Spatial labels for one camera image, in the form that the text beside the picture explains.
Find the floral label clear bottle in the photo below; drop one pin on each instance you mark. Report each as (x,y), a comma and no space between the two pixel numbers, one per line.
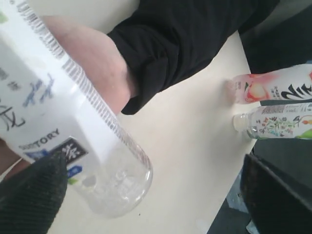
(277,121)

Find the person's open hand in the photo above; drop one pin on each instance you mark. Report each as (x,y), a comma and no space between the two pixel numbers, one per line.
(98,55)

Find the pink drink bottle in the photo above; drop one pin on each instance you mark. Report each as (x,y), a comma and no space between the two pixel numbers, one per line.
(293,83)

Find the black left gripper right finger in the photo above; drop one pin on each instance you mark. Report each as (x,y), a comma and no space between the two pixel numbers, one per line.
(277,203)

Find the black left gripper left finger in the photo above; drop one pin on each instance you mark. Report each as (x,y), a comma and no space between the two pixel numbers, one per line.
(31,199)

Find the small white label bottle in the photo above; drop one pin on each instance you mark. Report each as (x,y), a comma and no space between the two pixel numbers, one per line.
(49,106)

